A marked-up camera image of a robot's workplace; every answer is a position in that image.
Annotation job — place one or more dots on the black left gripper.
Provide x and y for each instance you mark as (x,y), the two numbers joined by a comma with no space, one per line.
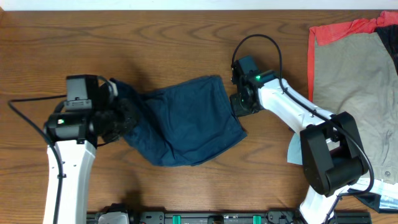
(123,116)

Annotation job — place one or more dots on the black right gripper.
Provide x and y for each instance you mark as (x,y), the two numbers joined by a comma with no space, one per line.
(237,104)

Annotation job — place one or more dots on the dark blue denim shorts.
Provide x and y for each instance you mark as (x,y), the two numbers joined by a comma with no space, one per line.
(182,125)

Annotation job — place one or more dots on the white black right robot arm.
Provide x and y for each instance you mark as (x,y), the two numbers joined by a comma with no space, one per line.
(333,157)

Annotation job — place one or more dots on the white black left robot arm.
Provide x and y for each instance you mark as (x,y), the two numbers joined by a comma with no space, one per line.
(74,129)

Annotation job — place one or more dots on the light blue garment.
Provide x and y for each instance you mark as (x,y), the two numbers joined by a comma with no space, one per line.
(294,153)

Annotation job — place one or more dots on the red orange t-shirt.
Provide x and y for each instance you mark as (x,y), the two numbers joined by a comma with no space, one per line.
(328,34)

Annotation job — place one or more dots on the khaki grey shorts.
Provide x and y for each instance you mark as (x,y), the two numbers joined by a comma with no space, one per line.
(356,74)

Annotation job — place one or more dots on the black lace garment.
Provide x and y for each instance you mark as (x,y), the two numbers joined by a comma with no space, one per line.
(388,36)

